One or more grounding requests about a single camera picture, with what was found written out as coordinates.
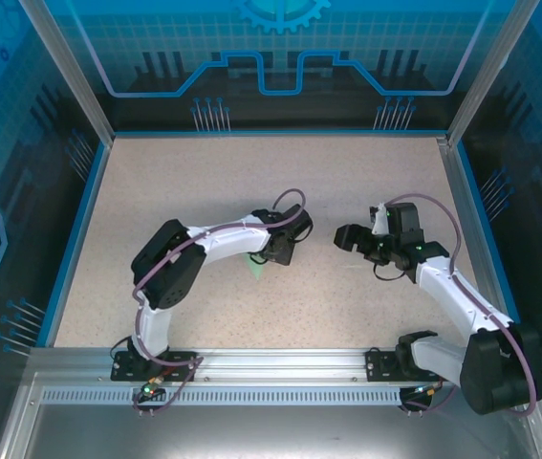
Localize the light green square paper sheet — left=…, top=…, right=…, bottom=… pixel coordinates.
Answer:
left=244, top=252, right=267, bottom=282

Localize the right blue table edge strip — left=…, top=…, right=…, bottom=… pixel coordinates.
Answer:
left=454, top=141, right=531, bottom=349

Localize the long blue table edge strip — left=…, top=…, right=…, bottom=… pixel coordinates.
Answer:
left=110, top=127, right=449, bottom=140

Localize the grey metal shelf panel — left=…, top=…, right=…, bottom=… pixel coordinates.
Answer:
left=0, top=372, right=542, bottom=459

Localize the left blue table edge strip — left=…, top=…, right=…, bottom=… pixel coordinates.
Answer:
left=35, top=141, right=113, bottom=349

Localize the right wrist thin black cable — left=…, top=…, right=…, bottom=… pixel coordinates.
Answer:
left=373, top=260, right=409, bottom=284

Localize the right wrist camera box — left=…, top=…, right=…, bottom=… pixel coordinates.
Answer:
left=368, top=202, right=392, bottom=236

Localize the aluminium side rail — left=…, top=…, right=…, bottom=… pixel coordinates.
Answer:
left=435, top=136, right=515, bottom=349

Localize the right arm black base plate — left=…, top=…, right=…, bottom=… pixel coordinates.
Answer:
left=364, top=347, right=444, bottom=383

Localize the long aluminium mounting rail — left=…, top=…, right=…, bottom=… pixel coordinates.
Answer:
left=26, top=346, right=539, bottom=384

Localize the slotted aluminium cable duct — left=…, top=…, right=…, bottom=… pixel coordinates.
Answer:
left=39, top=387, right=418, bottom=407

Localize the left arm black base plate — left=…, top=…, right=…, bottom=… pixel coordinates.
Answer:
left=110, top=350, right=200, bottom=383

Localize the right aluminium corner post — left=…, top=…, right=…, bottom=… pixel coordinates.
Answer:
left=444, top=0, right=542, bottom=147

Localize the aluminium corner post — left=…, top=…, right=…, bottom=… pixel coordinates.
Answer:
left=15, top=0, right=118, bottom=145
left=444, top=0, right=542, bottom=147

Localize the left aluminium corner post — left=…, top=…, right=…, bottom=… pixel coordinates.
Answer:
left=15, top=0, right=118, bottom=145

